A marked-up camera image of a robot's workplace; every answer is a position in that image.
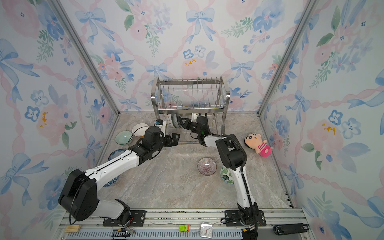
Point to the stainless steel dish rack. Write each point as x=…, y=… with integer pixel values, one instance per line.
x=209, y=97

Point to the pale green bowl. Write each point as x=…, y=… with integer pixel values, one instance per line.
x=124, y=137

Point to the wooden block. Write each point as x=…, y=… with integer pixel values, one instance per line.
x=73, y=228

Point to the green white patterned bowl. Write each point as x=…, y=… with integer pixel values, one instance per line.
x=169, y=121

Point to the pink purple glass bowl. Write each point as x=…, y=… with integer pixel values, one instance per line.
x=207, y=166

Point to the small silver alarm clock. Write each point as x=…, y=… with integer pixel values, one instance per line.
x=206, y=231

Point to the blue white patterned bowl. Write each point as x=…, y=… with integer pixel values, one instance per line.
x=117, y=155

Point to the green orange small block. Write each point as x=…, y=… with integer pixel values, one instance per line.
x=184, y=228

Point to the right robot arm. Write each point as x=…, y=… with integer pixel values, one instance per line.
x=234, y=158

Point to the black connector with wires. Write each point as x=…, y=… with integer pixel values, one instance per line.
x=120, y=234

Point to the black stapler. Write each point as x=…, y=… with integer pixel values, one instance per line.
x=290, y=229

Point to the green leaf pattern bowl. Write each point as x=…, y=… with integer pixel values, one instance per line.
x=226, y=176

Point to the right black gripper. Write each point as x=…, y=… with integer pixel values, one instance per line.
x=186, y=125

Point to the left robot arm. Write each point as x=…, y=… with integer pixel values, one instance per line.
x=79, y=196

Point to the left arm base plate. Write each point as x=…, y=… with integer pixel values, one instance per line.
x=133, y=218

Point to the white orange bowl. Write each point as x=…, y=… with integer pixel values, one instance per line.
x=139, y=130

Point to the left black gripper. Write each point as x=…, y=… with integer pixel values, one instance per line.
x=175, y=140

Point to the blue mesh pattern bowl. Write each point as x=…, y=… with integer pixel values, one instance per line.
x=112, y=182

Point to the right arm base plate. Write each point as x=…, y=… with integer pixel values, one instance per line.
x=232, y=219

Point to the plush doll pink shirt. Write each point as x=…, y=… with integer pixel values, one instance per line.
x=261, y=147

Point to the dark blue flower bowl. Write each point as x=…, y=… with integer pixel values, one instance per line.
x=174, y=118

